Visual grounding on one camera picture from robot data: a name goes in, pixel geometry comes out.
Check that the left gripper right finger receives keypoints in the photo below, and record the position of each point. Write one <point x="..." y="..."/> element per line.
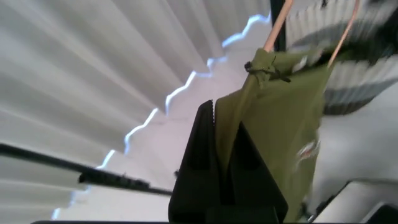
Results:
<point x="248" y="186"/>

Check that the white curtain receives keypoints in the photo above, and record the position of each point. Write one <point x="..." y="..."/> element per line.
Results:
<point x="93" y="62"/>

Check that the white laundry basket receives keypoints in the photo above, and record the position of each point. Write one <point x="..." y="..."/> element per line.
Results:
<point x="357" y="84"/>

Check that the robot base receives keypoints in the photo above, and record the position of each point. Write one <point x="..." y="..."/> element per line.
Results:
<point x="357" y="199"/>

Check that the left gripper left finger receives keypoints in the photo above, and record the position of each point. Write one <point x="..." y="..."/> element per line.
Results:
<point x="196" y="180"/>

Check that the black clothes rack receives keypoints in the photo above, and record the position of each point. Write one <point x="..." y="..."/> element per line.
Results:
<point x="115" y="180"/>

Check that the green long-sleeved shirt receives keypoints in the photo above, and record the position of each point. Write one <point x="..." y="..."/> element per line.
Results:
<point x="280" y="109"/>

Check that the pink clothes hanger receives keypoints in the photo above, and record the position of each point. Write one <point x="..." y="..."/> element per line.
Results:
<point x="279" y="21"/>

